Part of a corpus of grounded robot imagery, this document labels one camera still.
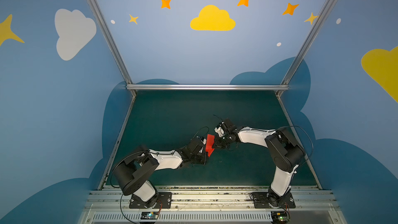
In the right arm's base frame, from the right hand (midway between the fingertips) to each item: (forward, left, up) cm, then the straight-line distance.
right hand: (212, 145), depth 93 cm
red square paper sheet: (+1, +2, 0) cm, 2 cm away
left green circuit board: (-36, +29, -1) cm, 47 cm away
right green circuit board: (-34, -32, -2) cm, 47 cm away
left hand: (-9, +1, 0) cm, 9 cm away
